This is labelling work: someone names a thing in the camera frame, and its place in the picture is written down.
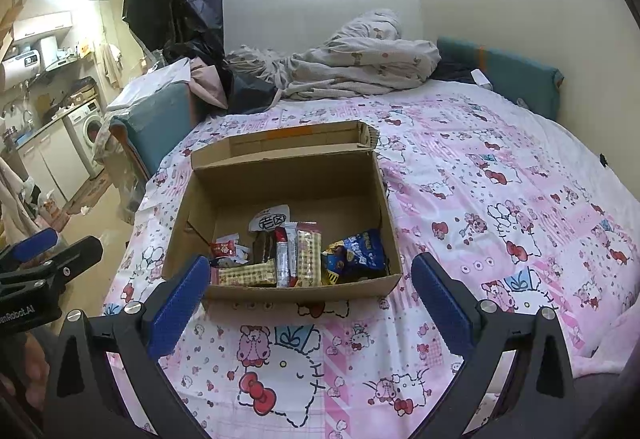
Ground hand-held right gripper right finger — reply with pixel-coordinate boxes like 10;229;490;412
410;251;583;439

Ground small red snack packet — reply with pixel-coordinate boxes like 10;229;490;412
210;239;238;260

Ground blue snack bag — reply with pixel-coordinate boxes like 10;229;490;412
342;229;388;277

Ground teal padded headboard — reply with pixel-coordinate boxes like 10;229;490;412
436;36;565;120

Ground brown cardboard box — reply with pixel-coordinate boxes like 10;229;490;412
161;120;404;304

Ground crumpled grey blanket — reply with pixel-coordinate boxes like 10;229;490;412
225;9;442;100

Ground white kitchen base cabinet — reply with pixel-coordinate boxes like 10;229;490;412
17;121;91;204

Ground white wall cabinet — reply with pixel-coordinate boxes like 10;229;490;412
11;10;73;42

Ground hanging beige towel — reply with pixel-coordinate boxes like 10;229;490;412
97;43;123;87

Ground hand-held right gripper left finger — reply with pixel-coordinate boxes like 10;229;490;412
42;254;212;439

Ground pink cloth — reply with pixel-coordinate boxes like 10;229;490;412
189;56;231;110

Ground clear plastic bag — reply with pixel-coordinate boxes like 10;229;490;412
95;129;151;225

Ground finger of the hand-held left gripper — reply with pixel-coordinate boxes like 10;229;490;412
0;227;60;266
42;235;104;292

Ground dark clothes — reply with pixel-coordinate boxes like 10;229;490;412
431;59;481;82

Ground white water heater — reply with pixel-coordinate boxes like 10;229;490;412
0;50;42;92

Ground dark blue bag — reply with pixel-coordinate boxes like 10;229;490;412
225;59;281;114

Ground pink cartoon printed bed sheet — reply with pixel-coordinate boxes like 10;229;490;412
102;91;640;439

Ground teal padded bed end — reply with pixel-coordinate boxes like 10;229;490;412
109;81;201;180

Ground yellow wafer packet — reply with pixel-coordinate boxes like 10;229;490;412
217;261;277;287
297;230;323;287

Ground white washing machine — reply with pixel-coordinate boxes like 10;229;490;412
64;100;107;178

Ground dark grey cloth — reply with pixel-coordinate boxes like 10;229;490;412
575;354;640;439

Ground dark brown snack packet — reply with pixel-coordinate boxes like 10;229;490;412
248;204;293;265

